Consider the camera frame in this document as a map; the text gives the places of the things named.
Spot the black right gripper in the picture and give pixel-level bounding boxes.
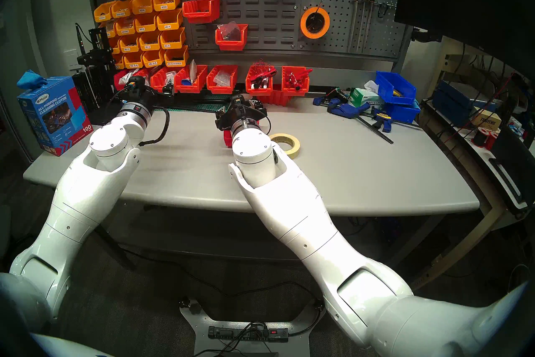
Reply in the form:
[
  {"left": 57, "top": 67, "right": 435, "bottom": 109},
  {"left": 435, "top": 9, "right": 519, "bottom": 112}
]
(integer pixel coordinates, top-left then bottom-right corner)
[{"left": 215, "top": 106, "right": 268, "bottom": 130}]

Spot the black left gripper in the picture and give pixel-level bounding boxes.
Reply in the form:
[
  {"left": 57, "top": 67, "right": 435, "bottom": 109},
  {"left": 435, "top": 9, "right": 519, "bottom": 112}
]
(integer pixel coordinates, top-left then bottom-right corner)
[{"left": 122, "top": 82, "right": 174, "bottom": 110}]

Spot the cream masking tape roll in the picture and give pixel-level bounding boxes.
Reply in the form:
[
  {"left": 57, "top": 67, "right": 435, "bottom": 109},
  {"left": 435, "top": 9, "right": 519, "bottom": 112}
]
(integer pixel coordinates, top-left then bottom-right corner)
[{"left": 270, "top": 133, "right": 301, "bottom": 159}]

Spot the blue cleaning cloths box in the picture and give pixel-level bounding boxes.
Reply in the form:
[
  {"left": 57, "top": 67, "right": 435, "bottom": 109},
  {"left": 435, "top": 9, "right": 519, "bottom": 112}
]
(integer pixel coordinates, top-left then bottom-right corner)
[{"left": 18, "top": 76, "right": 93, "bottom": 157}]

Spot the green white tissue box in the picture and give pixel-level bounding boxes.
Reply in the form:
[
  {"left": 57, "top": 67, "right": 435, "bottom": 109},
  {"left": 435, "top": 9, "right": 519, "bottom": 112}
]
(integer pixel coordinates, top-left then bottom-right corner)
[{"left": 349, "top": 80, "right": 384, "bottom": 108}]

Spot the dark blue storage box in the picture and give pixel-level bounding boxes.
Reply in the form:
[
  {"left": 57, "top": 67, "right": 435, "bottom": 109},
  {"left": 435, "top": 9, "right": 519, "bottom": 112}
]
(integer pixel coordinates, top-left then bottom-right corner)
[{"left": 432, "top": 80, "right": 488, "bottom": 128}]

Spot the brown cardboard box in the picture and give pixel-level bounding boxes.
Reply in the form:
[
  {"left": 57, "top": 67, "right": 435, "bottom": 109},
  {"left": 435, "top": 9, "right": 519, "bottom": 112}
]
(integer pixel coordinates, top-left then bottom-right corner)
[{"left": 470, "top": 109, "right": 502, "bottom": 132}]

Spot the green cutting mat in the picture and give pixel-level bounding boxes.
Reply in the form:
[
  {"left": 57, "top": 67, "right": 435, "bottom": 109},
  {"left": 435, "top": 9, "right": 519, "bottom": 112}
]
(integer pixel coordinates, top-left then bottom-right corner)
[{"left": 159, "top": 93, "right": 232, "bottom": 112}]

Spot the black metal stand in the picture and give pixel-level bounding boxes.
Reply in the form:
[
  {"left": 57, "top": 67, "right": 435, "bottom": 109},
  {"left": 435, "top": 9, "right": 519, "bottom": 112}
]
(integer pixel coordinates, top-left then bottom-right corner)
[{"left": 72, "top": 28, "right": 122, "bottom": 123}]

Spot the black soldering pen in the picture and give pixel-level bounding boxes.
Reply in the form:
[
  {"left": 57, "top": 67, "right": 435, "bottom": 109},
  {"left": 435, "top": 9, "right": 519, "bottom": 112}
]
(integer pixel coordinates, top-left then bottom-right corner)
[{"left": 74, "top": 23, "right": 87, "bottom": 55}]

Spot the orange tape roll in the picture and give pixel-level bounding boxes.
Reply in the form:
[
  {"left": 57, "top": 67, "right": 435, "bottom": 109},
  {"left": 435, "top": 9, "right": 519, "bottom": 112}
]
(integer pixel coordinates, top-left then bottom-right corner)
[{"left": 300, "top": 7, "right": 331, "bottom": 40}]

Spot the blue cloth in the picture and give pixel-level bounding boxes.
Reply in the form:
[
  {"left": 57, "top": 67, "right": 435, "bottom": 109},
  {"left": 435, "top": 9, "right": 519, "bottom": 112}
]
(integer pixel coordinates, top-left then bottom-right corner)
[{"left": 17, "top": 70, "right": 48, "bottom": 90}]

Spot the blue bar clamp yellow label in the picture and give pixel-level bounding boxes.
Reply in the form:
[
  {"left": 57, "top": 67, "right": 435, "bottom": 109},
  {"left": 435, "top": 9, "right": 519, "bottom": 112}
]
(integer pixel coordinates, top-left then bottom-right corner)
[{"left": 357, "top": 108, "right": 395, "bottom": 145}]

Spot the blue plastic bin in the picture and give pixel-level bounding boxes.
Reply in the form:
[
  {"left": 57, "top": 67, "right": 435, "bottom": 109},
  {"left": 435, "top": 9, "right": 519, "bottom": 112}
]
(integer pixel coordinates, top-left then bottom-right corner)
[
  {"left": 382, "top": 100, "right": 421, "bottom": 124},
  {"left": 375, "top": 71, "right": 417, "bottom": 106}
]

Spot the black power strip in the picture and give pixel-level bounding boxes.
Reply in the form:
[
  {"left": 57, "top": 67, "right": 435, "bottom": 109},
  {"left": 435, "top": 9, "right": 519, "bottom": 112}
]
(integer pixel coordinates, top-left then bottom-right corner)
[{"left": 208, "top": 326, "right": 290, "bottom": 343}]

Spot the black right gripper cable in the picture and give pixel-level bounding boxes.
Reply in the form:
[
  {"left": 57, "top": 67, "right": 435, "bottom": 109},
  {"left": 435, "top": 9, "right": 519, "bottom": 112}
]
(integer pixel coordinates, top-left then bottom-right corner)
[{"left": 250, "top": 106, "right": 272, "bottom": 136}]

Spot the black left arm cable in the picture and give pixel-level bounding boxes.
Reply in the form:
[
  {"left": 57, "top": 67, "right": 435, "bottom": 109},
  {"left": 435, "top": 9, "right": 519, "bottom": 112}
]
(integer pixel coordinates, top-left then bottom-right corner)
[{"left": 139, "top": 106, "right": 171, "bottom": 146}]

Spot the black device with wires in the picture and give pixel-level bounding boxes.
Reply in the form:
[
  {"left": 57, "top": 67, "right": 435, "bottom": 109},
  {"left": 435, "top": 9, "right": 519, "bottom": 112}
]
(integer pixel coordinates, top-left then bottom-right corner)
[{"left": 324, "top": 86, "right": 350, "bottom": 104}]

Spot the grey pegboard wall panel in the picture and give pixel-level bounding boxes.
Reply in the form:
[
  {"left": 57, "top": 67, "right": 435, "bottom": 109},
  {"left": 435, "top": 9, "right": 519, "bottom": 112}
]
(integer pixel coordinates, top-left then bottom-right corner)
[{"left": 86, "top": 0, "right": 405, "bottom": 63}]

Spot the black monitor mount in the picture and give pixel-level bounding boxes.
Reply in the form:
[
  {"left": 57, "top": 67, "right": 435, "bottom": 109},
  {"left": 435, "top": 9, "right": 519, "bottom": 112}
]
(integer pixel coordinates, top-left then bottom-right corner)
[{"left": 410, "top": 28, "right": 443, "bottom": 45}]

